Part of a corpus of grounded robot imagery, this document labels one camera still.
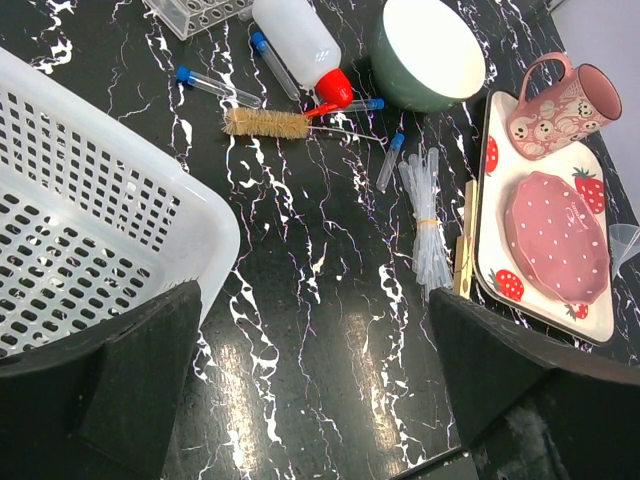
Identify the pink polka dot dish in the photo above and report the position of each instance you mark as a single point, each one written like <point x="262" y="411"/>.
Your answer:
<point x="555" y="240"/>

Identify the tan bristle tube brush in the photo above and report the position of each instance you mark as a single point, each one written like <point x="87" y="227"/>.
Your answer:
<point x="244" y="121"/>

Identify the clear test tube rack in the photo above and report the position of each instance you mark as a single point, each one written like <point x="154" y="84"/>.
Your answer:
<point x="185" y="18"/>

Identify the white strawberry pattern tray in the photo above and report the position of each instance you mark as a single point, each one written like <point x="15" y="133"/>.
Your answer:
<point x="501" y="168"/>

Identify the white wash bottle red cap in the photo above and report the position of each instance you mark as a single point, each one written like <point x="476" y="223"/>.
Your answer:
<point x="290" y="31"/>

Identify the green white ceramic bowl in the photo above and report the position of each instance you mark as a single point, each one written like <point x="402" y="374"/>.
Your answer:
<point x="424" y="57"/>

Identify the wooden test tube clamp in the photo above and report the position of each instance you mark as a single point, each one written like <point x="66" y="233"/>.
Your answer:
<point x="463" y="263"/>

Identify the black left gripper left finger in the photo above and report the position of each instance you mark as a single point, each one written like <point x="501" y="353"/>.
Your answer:
<point x="100" y="403"/>

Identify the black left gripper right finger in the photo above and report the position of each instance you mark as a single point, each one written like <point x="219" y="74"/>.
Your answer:
<point x="529" y="407"/>

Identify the white perforated plastic basket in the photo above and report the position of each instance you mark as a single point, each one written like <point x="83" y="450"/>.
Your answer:
<point x="95" y="220"/>

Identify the bundle of plastic pipettes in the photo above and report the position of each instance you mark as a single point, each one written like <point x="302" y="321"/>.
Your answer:
<point x="419" y="176"/>

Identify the clear plastic funnel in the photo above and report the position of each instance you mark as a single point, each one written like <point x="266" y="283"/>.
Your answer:
<point x="624" y="245"/>

